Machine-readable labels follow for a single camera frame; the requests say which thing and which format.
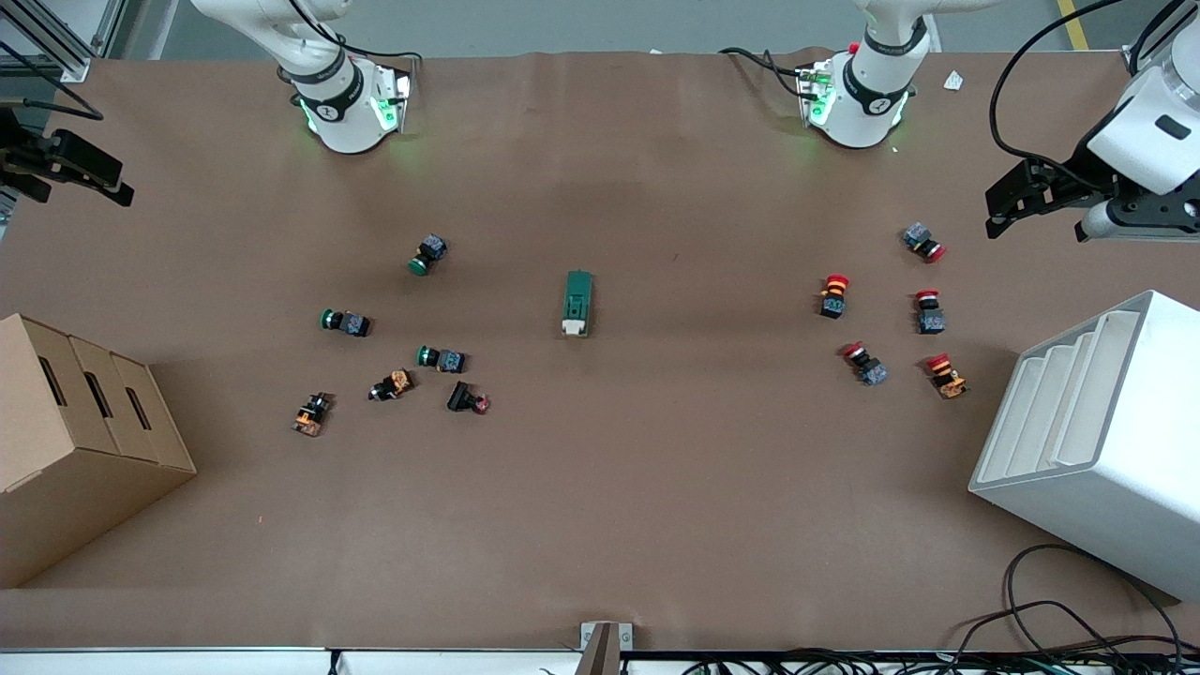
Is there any green load switch white handle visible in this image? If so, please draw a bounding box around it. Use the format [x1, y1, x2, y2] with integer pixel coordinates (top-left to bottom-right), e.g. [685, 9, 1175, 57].
[561, 270, 594, 338]

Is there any red mushroom button orange block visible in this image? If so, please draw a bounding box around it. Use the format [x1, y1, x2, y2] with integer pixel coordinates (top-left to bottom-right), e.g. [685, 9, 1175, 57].
[926, 353, 969, 400]

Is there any white stepped shelf box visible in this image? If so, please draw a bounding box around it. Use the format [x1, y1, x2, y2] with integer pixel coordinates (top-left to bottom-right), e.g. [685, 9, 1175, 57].
[968, 289, 1200, 603]

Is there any brown cardboard box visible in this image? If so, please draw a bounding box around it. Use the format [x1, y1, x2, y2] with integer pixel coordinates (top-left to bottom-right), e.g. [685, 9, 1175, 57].
[0, 313, 198, 590]

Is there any brown paper table cover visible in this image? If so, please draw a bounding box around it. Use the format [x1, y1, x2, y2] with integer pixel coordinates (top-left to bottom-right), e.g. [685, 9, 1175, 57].
[0, 49, 1200, 653]

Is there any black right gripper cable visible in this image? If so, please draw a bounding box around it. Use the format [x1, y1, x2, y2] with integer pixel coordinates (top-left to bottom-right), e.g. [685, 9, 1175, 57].
[0, 39, 106, 123]

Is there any aluminium frame profile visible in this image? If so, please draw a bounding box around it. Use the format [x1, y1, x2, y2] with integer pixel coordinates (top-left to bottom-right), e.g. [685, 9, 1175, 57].
[0, 0, 128, 83]

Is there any black left base cable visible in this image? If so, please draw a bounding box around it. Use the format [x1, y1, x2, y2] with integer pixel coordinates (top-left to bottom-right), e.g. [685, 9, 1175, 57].
[718, 45, 809, 98]

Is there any black base cable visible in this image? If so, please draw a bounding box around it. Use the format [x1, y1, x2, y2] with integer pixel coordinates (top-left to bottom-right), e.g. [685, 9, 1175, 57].
[281, 0, 425, 65]
[718, 45, 809, 98]

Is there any black right base cable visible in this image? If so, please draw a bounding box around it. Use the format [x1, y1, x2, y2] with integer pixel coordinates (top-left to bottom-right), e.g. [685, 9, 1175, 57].
[281, 0, 425, 65]

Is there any black looped floor cable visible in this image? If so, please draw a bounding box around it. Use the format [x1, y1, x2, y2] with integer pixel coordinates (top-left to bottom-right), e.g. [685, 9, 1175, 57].
[947, 544, 1187, 662]

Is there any black cable bundle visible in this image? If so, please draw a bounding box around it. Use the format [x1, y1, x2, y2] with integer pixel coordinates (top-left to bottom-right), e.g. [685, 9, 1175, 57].
[682, 647, 1200, 675]

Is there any grey metal camera bracket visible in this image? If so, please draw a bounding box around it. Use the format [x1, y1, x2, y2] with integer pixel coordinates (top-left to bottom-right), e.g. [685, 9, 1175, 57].
[574, 621, 634, 675]

